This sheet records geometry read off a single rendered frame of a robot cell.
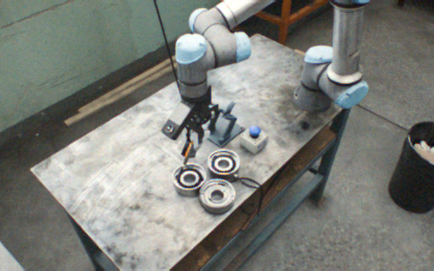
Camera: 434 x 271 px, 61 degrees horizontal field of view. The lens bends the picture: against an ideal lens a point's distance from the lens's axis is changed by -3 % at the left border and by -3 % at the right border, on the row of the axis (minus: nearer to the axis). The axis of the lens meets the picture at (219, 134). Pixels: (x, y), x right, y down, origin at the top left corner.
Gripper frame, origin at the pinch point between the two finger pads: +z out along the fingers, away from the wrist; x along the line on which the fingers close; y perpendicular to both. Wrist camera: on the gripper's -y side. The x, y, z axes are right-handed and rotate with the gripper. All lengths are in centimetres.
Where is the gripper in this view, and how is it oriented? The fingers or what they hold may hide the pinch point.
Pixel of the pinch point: (191, 146)
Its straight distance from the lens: 114.4
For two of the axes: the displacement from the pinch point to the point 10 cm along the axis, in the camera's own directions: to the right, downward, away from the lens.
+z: 0.0, 7.1, 7.1
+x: -7.4, -4.8, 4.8
